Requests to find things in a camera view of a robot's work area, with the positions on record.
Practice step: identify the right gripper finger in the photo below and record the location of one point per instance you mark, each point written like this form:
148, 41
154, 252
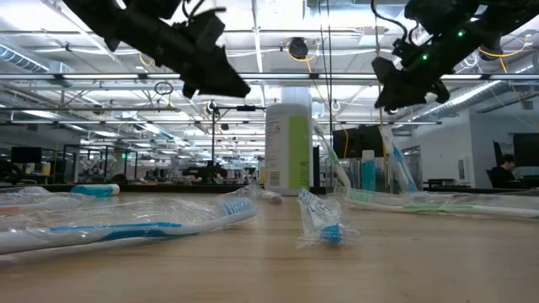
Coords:
440, 90
396, 90

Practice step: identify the blue toothbrush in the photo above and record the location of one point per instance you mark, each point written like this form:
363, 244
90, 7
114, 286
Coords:
126, 231
324, 219
398, 155

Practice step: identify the blue mouthwash bottle white cap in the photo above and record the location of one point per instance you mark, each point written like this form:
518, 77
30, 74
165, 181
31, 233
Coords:
94, 190
369, 174

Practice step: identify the white wipes canister green label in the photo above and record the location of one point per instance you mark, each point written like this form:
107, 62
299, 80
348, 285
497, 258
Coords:
278, 147

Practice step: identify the clear acrylic organizer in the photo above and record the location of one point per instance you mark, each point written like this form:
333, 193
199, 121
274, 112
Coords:
383, 183

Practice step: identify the orange toothbrush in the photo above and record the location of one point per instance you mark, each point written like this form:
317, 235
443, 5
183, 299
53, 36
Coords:
10, 209

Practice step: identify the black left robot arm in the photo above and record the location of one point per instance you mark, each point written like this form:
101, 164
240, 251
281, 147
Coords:
139, 29

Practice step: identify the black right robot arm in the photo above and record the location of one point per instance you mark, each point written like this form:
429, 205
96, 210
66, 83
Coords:
484, 21

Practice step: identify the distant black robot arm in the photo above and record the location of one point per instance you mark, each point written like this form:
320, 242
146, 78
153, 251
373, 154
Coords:
206, 172

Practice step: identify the white building pillar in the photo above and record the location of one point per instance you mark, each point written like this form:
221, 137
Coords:
297, 94

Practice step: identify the black office chair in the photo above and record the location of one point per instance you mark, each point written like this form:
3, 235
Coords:
498, 149

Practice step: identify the black desk monitor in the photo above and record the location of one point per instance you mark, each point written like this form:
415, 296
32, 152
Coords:
25, 155
526, 149

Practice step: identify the person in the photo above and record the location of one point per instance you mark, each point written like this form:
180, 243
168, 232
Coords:
503, 174

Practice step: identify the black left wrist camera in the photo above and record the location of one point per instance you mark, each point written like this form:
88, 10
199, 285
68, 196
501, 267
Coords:
208, 29

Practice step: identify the black camera stand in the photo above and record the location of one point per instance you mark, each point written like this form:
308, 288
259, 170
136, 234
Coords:
213, 143

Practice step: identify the black wall monitor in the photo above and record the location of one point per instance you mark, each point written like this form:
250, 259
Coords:
358, 143

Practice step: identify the black aluminium table frame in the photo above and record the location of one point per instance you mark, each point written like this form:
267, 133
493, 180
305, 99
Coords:
168, 188

